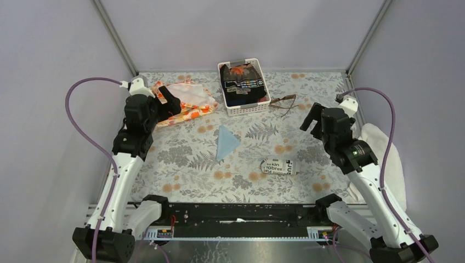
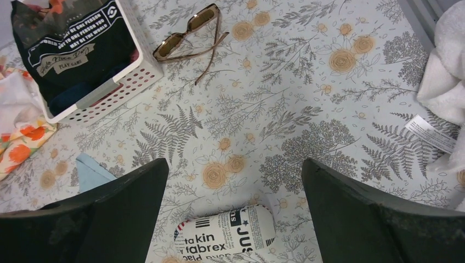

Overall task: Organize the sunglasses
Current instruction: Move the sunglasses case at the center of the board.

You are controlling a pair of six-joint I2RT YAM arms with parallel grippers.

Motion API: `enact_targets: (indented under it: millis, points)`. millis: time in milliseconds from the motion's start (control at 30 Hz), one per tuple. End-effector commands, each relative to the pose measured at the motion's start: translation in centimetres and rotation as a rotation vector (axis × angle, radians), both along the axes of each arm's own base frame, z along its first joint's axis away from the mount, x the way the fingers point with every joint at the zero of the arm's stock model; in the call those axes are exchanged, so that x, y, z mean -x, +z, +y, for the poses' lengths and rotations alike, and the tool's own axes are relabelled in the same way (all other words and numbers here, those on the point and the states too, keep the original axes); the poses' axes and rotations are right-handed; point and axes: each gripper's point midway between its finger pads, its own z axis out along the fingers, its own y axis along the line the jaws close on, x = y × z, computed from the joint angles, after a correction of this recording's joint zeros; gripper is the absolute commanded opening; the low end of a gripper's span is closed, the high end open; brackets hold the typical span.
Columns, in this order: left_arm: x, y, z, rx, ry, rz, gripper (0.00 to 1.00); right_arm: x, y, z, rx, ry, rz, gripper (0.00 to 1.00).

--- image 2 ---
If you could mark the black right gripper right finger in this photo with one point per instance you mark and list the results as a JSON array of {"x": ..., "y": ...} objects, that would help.
[{"x": 355, "y": 222}]

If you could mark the white towel care label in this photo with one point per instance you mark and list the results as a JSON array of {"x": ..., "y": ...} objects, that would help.
[{"x": 427, "y": 133}]

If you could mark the white towel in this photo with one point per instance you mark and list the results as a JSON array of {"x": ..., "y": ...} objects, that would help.
[{"x": 442, "y": 87}]

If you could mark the floral patterned tablecloth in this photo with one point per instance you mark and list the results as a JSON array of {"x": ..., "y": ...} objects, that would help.
[{"x": 333, "y": 80}]

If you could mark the light blue cleaning cloth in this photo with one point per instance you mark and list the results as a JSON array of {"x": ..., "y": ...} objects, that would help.
[{"x": 90, "y": 173}]

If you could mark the orange floral cloth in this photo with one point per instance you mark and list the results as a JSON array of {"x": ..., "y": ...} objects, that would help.
[{"x": 24, "y": 128}]

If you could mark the white perforated plastic basket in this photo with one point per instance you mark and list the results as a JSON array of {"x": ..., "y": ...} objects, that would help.
[{"x": 141, "y": 73}]

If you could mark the brown tinted sunglasses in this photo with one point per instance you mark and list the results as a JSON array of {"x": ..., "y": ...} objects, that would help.
[{"x": 210, "y": 13}]

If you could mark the black printed folded garment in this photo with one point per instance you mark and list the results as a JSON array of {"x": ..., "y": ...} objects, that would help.
[{"x": 71, "y": 47}]

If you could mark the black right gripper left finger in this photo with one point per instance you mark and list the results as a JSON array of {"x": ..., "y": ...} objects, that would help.
[{"x": 113, "y": 222}]

